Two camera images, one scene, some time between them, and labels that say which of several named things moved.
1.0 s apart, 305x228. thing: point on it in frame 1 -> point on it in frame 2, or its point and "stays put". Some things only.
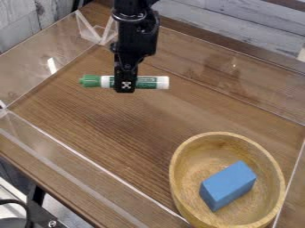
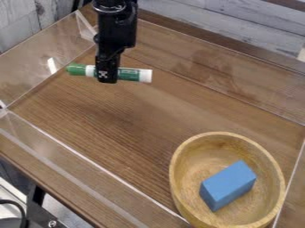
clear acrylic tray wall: [105, 144] stays put
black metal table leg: [37, 194] stays put
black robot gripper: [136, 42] -> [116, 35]
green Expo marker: [143, 82] -> [125, 74]
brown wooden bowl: [200, 158] stays put
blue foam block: [227, 186] stays put
